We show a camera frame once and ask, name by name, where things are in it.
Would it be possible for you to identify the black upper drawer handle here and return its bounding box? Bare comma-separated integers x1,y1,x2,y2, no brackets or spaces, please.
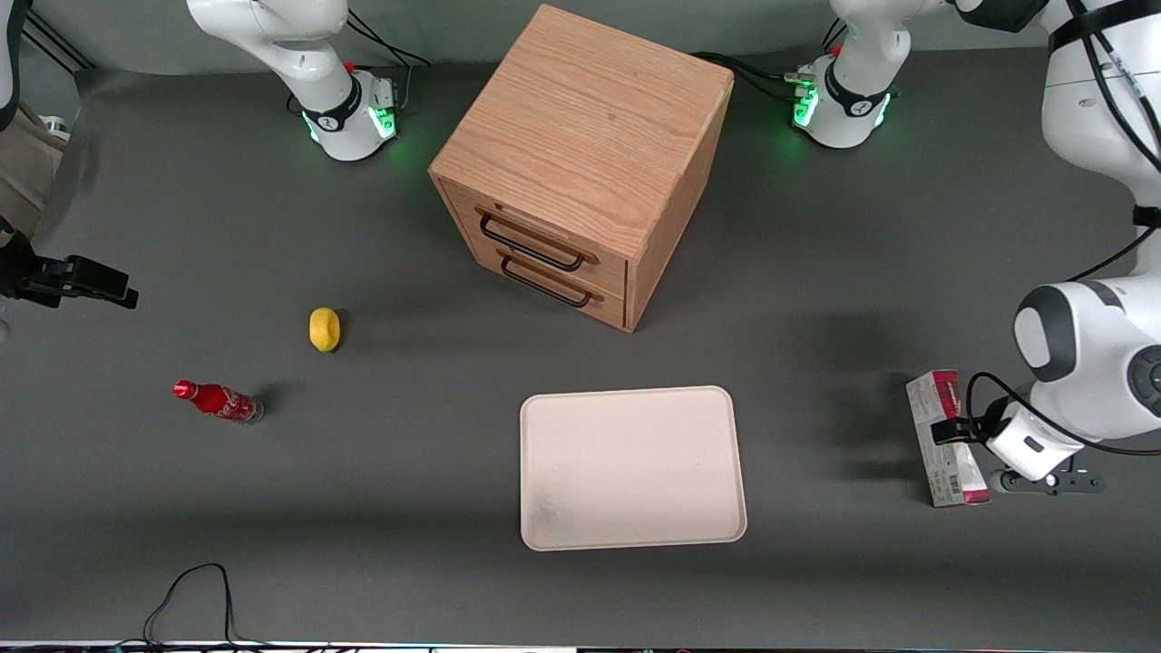
478,210,589,273

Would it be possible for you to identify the black left base cable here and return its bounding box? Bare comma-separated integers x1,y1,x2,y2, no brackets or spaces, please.
692,50,804,102

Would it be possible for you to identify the black lower drawer handle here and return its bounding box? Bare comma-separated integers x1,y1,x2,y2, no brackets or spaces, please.
499,254,595,309

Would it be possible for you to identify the cream rectangular tray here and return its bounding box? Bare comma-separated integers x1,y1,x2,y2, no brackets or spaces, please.
519,385,748,552

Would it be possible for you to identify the red cola bottle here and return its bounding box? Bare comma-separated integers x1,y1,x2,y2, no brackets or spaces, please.
172,379,265,425

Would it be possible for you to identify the beige cloth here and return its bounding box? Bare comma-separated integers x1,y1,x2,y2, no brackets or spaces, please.
0,95,69,239

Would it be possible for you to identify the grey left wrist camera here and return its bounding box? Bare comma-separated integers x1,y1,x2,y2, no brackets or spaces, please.
990,466,1107,496

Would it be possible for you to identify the yellow lemon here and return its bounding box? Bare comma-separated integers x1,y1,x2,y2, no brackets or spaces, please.
308,307,342,353

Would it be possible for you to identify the wooden drawer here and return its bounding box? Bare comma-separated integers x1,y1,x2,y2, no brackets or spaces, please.
481,249,629,330
439,180,629,293

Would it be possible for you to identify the thin black looped cable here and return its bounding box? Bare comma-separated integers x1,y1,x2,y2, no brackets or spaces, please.
141,562,241,649

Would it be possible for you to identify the wooden lower drawer front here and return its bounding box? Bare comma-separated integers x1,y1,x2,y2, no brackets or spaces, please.
481,249,629,330

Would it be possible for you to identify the black right base cable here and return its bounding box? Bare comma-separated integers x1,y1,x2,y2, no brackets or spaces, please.
346,9,433,69

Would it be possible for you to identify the metal frame rail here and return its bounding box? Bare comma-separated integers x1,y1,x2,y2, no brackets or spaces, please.
20,9,96,73

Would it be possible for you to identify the wooden upper drawer front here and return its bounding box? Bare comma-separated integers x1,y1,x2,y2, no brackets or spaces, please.
439,180,629,293

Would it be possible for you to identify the black base cable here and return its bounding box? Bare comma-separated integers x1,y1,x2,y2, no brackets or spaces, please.
346,9,433,69
692,50,804,102

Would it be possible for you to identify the red cookie box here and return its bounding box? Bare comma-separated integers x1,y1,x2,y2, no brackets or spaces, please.
905,369,992,509

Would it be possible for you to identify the black drawer handle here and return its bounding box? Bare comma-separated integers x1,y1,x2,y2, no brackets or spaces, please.
478,210,589,273
499,254,595,309

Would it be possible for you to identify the light wooden drawer cabinet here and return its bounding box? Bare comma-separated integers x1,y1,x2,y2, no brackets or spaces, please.
428,4,736,334

